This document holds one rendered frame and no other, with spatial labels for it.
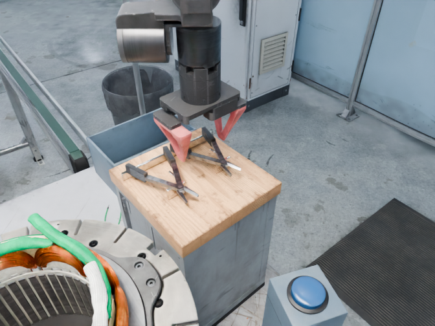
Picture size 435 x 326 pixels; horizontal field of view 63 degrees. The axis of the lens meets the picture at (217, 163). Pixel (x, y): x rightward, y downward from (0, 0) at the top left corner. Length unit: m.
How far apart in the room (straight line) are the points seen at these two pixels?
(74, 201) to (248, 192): 0.57
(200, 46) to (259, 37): 2.11
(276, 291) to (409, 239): 1.62
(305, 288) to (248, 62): 2.24
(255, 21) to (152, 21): 2.06
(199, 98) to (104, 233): 0.21
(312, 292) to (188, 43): 0.33
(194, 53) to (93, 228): 0.25
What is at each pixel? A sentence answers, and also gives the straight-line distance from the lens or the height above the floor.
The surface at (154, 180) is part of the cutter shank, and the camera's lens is 0.52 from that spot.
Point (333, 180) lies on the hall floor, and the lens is 2.25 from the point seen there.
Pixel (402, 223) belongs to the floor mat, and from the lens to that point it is 2.11.
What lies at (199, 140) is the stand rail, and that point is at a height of 1.07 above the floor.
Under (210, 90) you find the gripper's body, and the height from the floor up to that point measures 1.21.
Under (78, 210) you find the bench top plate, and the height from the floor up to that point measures 0.78.
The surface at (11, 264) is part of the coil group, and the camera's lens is 0.42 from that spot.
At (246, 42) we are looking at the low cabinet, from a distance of 2.53.
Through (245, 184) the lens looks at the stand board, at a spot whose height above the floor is 1.06.
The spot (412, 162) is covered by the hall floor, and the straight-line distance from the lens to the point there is 2.58.
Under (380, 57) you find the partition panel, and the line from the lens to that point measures 2.63.
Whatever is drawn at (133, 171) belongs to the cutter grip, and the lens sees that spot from 0.54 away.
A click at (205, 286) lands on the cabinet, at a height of 0.93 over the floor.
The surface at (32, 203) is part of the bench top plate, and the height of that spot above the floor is 0.78.
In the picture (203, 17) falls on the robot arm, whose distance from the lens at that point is 0.43.
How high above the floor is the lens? 1.43
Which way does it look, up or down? 39 degrees down
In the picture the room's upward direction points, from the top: straight up
